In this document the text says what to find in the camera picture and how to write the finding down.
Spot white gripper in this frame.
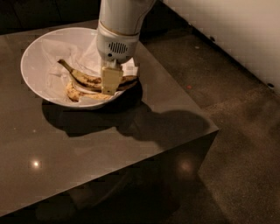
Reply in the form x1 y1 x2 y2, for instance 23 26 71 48
96 22 139 95

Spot white ceramic bowl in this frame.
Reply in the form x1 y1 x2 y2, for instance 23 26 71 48
20 26 140 110

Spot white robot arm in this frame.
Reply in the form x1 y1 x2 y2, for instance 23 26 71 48
96 0 157 95

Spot dark cabinet panels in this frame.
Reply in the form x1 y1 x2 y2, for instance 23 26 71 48
0 0 190 34

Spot spotted banana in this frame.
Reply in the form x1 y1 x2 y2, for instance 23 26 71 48
58 59 138 92
66 81 111 102

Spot white paper liner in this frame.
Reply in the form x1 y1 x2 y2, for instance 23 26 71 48
42 38 138 107

